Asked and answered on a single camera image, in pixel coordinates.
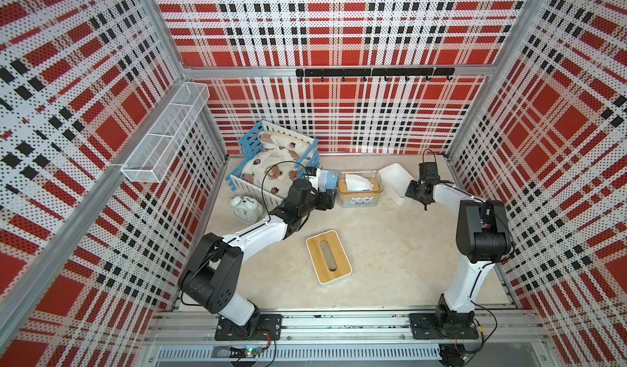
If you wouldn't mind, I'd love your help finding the clear plastic tissue box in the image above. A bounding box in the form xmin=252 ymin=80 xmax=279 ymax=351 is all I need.
xmin=337 ymin=170 xmax=384 ymax=207

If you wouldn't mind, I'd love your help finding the bear print cloth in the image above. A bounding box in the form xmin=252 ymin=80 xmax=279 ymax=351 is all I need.
xmin=240 ymin=131 xmax=310 ymax=197

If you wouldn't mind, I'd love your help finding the white wire mesh shelf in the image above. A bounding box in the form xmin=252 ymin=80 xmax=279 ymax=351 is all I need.
xmin=122 ymin=82 xmax=209 ymax=184

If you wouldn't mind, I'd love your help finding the blue white slatted crate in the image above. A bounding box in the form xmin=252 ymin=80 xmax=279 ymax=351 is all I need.
xmin=226 ymin=120 xmax=319 ymax=209

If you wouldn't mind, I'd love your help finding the black hook rail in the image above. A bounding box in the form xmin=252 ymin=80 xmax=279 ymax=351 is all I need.
xmin=296 ymin=67 xmax=456 ymax=79

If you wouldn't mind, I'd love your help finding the white plastic box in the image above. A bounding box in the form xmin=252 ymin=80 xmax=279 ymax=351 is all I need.
xmin=378 ymin=163 xmax=413 ymax=206

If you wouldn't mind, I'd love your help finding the white alarm clock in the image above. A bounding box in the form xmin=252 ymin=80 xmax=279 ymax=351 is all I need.
xmin=230 ymin=196 xmax=264 ymax=224

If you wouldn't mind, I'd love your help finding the bamboo lid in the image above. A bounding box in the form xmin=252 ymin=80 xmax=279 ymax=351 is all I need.
xmin=338 ymin=174 xmax=381 ymax=194

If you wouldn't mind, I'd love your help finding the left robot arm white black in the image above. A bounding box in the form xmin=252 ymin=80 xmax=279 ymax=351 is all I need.
xmin=178 ymin=179 xmax=336 ymax=329

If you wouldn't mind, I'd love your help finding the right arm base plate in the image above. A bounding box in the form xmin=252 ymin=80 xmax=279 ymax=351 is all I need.
xmin=409 ymin=312 xmax=480 ymax=340

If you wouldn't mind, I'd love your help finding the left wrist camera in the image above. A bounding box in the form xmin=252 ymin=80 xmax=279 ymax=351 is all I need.
xmin=305 ymin=166 xmax=322 ymax=191

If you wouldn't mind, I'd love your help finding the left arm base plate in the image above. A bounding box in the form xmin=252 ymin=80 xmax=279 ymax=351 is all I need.
xmin=214 ymin=313 xmax=283 ymax=341

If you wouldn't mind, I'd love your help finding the blue tissue pack front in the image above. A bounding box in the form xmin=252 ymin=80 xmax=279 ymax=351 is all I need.
xmin=345 ymin=174 xmax=374 ymax=192

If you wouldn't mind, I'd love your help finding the blue tissue pack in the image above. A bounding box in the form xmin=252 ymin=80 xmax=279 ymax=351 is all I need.
xmin=345 ymin=174 xmax=374 ymax=192
xmin=313 ymin=168 xmax=340 ymax=192

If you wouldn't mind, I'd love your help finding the green circuit board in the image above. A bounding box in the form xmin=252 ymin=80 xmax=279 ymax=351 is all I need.
xmin=230 ymin=347 xmax=264 ymax=359

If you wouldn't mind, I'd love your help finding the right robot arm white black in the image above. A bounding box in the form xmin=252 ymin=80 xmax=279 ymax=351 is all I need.
xmin=405 ymin=161 xmax=513 ymax=325

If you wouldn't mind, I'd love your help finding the white bamboo-lid tissue box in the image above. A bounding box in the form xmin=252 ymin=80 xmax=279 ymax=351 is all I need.
xmin=306 ymin=230 xmax=353 ymax=287

